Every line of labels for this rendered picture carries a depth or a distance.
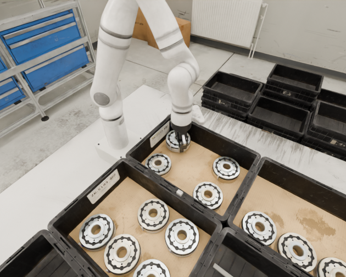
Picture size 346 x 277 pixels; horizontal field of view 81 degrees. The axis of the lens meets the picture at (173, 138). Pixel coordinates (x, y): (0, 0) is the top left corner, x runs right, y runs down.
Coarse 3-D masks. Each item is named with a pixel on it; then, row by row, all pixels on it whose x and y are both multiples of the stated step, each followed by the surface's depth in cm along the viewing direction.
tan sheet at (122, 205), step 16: (112, 192) 73; (128, 192) 73; (144, 192) 73; (96, 208) 69; (112, 208) 69; (128, 208) 69; (80, 224) 66; (128, 224) 66; (144, 240) 63; (160, 240) 63; (208, 240) 63; (96, 256) 60; (144, 256) 60; (160, 256) 60; (192, 256) 60; (176, 272) 57
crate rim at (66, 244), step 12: (96, 180) 66; (156, 180) 65; (84, 192) 63; (72, 204) 60; (192, 204) 60; (60, 216) 58; (204, 216) 58; (48, 228) 55; (216, 228) 55; (60, 240) 53; (72, 252) 52; (204, 252) 53; (84, 264) 50; (96, 276) 49; (192, 276) 48
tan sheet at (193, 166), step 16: (160, 144) 89; (192, 144) 89; (144, 160) 83; (176, 160) 83; (192, 160) 83; (208, 160) 83; (176, 176) 78; (192, 176) 78; (208, 176) 78; (240, 176) 78; (192, 192) 73; (224, 192) 73; (224, 208) 69
